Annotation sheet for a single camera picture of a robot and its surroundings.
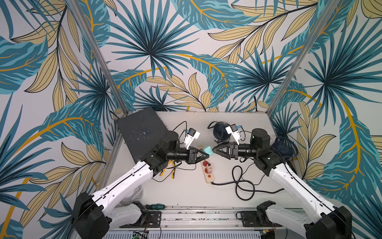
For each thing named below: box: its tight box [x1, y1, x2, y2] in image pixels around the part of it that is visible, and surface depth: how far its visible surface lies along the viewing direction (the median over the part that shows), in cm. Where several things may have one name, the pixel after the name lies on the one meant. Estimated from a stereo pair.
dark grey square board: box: [116, 107, 170, 162], surface depth 111 cm
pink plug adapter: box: [206, 164, 213, 174], surface depth 86 cm
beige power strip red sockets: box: [200, 160, 215, 184], surface depth 87 cm
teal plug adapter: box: [203, 145, 214, 156], surface depth 66 cm
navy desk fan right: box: [271, 135, 295, 161], surface depth 95 cm
